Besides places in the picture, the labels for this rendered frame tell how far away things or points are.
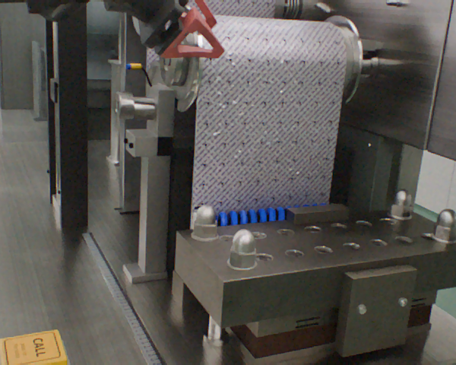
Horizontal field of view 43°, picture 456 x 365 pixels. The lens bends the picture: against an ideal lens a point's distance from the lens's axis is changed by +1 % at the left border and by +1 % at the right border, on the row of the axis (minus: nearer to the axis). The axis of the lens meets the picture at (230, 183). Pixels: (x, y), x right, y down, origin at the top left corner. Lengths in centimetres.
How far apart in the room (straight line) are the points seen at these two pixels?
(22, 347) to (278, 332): 31
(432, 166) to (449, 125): 340
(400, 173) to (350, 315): 51
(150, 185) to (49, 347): 29
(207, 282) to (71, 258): 38
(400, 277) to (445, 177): 343
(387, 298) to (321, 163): 25
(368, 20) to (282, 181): 31
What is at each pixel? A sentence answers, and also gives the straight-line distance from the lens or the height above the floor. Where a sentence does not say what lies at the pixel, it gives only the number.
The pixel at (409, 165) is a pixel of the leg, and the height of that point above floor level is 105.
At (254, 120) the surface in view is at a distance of 84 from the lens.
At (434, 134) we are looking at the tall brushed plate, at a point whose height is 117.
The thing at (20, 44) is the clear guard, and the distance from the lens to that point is 178.
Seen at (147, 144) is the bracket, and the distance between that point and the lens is 87.
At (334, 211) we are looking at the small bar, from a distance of 88.
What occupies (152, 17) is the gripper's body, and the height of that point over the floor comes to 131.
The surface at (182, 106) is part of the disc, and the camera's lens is 84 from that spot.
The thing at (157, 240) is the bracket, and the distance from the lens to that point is 93.
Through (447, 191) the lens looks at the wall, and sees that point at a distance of 420.
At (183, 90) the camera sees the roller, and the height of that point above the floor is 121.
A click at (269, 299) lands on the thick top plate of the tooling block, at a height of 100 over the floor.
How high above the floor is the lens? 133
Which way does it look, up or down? 17 degrees down
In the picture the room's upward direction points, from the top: 4 degrees clockwise
